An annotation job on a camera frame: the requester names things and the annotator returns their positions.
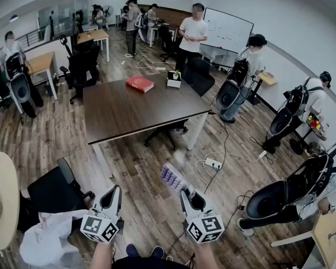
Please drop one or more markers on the small potted green plant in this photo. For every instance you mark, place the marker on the small potted green plant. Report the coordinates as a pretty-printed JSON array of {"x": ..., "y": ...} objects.
[{"x": 176, "y": 74}]

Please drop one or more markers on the round beige table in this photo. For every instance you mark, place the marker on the round beige table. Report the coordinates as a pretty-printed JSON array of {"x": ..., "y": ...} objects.
[{"x": 5, "y": 192}]

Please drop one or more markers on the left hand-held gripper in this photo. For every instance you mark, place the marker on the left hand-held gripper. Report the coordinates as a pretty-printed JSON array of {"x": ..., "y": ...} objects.
[{"x": 96, "y": 224}]

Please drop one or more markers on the small white table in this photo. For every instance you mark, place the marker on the small white table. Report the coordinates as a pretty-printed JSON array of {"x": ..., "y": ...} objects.
[{"x": 212, "y": 53}]

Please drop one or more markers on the purple white calculator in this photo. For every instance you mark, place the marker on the purple white calculator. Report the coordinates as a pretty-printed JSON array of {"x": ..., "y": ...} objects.
[{"x": 172, "y": 178}]

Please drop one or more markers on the person's right shoe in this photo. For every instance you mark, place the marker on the person's right shoe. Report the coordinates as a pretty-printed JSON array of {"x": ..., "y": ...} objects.
[{"x": 157, "y": 251}]

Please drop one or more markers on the person's right forearm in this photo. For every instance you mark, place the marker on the person's right forearm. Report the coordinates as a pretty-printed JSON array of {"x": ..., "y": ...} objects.
[{"x": 203, "y": 256}]

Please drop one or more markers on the small white power adapter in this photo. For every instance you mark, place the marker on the small white power adapter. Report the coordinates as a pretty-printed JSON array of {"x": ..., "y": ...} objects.
[{"x": 262, "y": 154}]

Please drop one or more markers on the colourful toy blocks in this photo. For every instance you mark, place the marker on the colourful toy blocks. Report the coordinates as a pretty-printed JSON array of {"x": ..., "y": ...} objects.
[{"x": 313, "y": 123}]

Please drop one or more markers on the dark desk white legs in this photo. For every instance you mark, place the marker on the dark desk white legs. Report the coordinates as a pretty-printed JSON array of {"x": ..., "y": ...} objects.
[{"x": 163, "y": 27}]

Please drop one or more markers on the round ceiling lamp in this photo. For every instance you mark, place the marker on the round ceiling lamp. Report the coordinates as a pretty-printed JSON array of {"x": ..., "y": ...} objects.
[{"x": 13, "y": 18}]

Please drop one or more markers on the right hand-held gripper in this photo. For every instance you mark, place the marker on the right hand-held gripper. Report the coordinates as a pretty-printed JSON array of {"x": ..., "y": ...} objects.
[{"x": 204, "y": 227}]

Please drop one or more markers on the person's left shoe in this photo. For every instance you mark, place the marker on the person's left shoe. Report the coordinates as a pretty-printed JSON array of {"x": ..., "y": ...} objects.
[{"x": 132, "y": 251}]

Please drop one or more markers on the black headrest office chair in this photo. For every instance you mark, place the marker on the black headrest office chair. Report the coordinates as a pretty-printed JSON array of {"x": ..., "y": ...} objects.
[
  {"x": 84, "y": 66},
  {"x": 84, "y": 46}
]

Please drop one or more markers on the white power strip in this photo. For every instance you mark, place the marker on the white power strip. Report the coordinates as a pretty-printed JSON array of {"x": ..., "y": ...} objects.
[
  {"x": 212, "y": 163},
  {"x": 160, "y": 68}
]

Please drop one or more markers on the black armrest office chair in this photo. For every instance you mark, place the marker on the black armrest office chair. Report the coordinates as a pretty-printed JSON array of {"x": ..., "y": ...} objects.
[{"x": 53, "y": 192}]

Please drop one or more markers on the glass partition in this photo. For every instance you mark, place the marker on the glass partition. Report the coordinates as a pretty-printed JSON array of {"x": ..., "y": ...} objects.
[{"x": 64, "y": 11}]

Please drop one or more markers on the yellow wall shelf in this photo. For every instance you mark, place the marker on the yellow wall shelf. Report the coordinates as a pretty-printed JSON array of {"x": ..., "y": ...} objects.
[{"x": 268, "y": 80}]

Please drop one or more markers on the white plastic bag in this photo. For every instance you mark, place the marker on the white plastic bag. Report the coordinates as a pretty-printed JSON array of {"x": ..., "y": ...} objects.
[{"x": 44, "y": 240}]

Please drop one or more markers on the grey shell backpack rig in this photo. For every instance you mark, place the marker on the grey shell backpack rig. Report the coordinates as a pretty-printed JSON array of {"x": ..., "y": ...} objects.
[
  {"x": 266, "y": 200},
  {"x": 142, "y": 32},
  {"x": 281, "y": 120},
  {"x": 226, "y": 95},
  {"x": 19, "y": 90}
]

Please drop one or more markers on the round dark side table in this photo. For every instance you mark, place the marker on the round dark side table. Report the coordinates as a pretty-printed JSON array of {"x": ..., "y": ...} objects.
[{"x": 320, "y": 133}]

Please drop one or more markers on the light wooden desk white legs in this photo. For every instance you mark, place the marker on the light wooden desk white legs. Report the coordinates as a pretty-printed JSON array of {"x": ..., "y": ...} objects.
[
  {"x": 93, "y": 35},
  {"x": 42, "y": 62},
  {"x": 327, "y": 242}
]

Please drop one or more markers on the white open box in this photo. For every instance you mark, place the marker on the white open box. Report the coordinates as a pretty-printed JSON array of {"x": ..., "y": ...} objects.
[{"x": 173, "y": 83}]

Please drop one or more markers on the person's shoe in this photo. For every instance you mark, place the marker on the person's shoe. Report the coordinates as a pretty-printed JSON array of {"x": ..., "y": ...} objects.
[
  {"x": 132, "y": 251},
  {"x": 157, "y": 251}
]

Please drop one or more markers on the person's dark clothing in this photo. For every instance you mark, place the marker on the person's dark clothing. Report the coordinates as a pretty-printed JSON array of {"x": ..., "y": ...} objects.
[{"x": 151, "y": 263}]

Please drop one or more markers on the black mesh office chair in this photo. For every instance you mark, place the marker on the black mesh office chair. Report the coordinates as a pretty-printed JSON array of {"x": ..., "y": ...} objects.
[{"x": 197, "y": 77}]

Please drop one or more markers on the standing fan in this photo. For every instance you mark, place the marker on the standing fan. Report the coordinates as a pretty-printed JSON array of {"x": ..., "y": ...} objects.
[{"x": 108, "y": 10}]

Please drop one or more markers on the person's left forearm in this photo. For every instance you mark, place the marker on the person's left forearm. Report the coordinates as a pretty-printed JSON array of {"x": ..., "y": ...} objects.
[{"x": 100, "y": 255}]

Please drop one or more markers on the black metal railing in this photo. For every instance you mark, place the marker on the black metal railing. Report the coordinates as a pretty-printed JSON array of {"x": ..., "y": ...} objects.
[{"x": 30, "y": 36}]

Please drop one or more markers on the red hardcover book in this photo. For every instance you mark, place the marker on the red hardcover book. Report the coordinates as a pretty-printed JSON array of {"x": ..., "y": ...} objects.
[{"x": 138, "y": 83}]

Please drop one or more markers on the dark brown table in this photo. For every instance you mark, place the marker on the dark brown table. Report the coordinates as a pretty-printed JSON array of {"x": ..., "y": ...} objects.
[{"x": 128, "y": 108}]

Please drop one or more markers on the whiteboard on black stand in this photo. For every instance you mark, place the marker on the whiteboard on black stand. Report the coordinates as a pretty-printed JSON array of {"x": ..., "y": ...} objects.
[{"x": 226, "y": 29}]

